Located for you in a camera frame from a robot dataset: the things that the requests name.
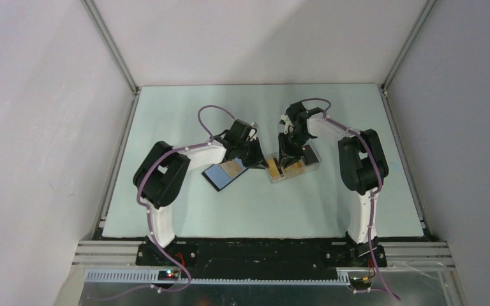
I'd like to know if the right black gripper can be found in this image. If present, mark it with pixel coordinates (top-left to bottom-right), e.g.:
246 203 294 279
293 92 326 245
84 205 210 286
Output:
278 130 312 169

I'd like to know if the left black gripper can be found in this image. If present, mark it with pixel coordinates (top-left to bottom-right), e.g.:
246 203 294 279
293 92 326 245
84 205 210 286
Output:
236 138 269 170

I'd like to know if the clear plastic card tray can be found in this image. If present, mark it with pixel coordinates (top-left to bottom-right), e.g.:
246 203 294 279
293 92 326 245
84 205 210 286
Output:
265 143 322 184

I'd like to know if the black card holder wallet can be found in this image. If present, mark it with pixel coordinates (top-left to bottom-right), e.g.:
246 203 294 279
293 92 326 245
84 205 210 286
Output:
202 159 248 192

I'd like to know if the orange credit card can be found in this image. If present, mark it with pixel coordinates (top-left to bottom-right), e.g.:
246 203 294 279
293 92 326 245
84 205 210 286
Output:
267 158 283 183
220 161 246 178

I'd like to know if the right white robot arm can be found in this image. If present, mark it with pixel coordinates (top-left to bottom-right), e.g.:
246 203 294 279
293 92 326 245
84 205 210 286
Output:
277 101 389 266

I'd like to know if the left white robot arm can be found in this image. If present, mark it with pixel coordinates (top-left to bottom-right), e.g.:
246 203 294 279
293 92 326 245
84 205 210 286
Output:
133 119 267 266

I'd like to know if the orange VIP card in tray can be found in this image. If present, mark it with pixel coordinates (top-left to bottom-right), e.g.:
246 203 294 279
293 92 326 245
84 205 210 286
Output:
283 163 304 178

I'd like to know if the black credit card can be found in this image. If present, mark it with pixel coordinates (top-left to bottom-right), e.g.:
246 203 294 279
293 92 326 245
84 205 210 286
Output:
302 145 320 167

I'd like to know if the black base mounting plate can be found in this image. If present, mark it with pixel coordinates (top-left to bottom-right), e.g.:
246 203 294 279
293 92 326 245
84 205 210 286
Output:
135 237 387 281

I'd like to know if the left controller board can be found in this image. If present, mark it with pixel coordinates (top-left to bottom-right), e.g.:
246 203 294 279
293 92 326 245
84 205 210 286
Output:
157 270 181 282

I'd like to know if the controller board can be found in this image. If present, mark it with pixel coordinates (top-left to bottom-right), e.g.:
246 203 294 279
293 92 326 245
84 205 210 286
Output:
348 276 374 293
157 270 181 282

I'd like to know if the right controller board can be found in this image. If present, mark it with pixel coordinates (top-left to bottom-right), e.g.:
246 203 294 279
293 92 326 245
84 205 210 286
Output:
348 276 374 293

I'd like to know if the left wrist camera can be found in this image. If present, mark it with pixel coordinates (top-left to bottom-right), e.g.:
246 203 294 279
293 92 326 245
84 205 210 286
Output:
247 122 258 141

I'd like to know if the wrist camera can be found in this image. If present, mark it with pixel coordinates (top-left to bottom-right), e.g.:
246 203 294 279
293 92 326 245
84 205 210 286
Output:
247 122 258 141
279 114 292 129

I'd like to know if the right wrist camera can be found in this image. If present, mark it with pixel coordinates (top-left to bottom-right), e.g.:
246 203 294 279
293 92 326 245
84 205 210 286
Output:
279 114 292 129

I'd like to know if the left aluminium frame post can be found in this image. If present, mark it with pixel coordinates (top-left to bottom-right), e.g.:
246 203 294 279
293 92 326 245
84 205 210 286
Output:
80 0 139 95

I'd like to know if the aluminium frame post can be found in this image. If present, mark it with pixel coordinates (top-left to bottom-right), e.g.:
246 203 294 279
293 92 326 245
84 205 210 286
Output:
381 0 438 92
80 0 139 95

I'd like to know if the right aluminium frame post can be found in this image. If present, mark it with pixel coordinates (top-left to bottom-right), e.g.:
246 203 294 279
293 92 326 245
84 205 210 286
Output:
381 0 438 92

